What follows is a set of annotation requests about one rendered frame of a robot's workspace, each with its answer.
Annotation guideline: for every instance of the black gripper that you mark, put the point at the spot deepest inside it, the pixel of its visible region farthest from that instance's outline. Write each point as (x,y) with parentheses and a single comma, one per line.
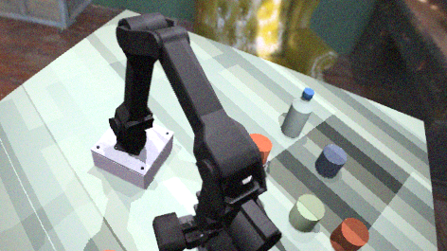
(175,233)

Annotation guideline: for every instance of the grey bottle with blue cap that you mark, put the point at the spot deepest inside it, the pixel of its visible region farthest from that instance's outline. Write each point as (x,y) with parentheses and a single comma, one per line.
(298,114)

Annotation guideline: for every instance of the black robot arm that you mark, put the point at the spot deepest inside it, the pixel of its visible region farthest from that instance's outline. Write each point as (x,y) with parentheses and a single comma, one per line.
(225,152)

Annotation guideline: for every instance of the dark blue cylinder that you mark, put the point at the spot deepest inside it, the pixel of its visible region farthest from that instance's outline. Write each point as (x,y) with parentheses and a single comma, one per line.
(331,160)

